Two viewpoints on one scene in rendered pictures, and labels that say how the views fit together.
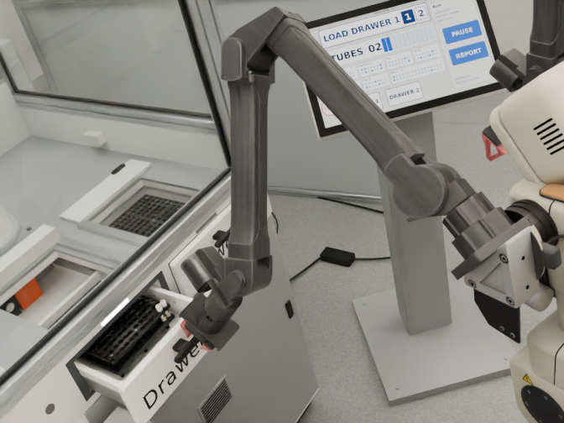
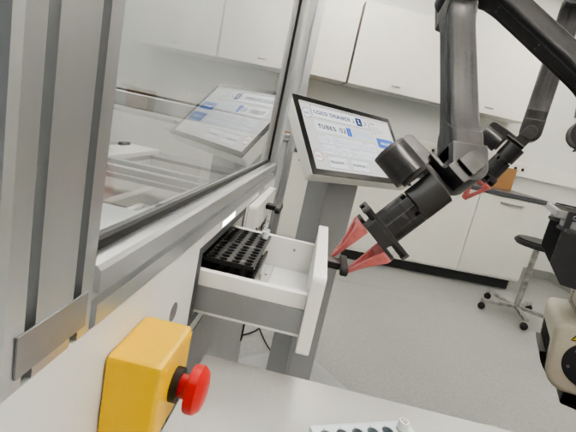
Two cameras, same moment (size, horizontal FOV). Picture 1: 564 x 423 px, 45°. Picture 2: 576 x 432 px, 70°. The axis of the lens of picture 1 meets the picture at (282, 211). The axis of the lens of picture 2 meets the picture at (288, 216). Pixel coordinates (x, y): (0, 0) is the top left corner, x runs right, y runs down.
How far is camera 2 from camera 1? 1.15 m
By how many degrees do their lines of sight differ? 41
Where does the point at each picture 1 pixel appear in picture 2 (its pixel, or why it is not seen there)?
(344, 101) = (562, 36)
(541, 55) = (537, 118)
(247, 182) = (471, 79)
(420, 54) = (366, 146)
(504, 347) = not seen: hidden behind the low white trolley
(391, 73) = (352, 150)
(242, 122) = (465, 32)
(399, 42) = (356, 135)
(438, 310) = (305, 366)
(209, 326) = (406, 225)
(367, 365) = not seen: hidden behind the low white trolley
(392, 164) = not seen: outside the picture
